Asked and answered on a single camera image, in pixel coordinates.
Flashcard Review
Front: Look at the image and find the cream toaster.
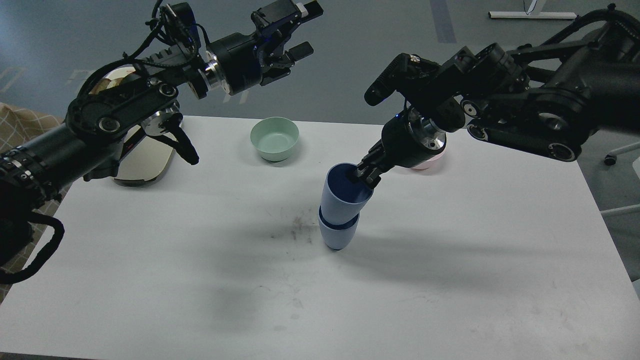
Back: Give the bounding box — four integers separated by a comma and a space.
87, 67, 177, 188

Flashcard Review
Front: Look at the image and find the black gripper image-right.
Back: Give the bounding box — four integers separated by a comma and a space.
347, 107, 447, 189

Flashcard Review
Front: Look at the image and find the green bowl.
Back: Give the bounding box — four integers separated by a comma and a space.
249, 117, 300, 162

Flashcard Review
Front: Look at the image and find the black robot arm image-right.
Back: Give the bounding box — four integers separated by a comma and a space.
346, 4, 640, 189

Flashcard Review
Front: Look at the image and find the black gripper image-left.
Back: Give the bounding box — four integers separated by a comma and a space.
206, 0, 324, 96

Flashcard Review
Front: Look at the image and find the blue cup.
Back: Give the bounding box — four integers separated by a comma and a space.
318, 207, 361, 251
320, 162, 374, 226

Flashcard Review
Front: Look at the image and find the white desk foot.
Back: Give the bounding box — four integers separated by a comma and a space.
487, 0, 578, 21

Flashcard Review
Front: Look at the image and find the pink bowl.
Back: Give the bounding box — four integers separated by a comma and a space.
410, 149, 447, 171

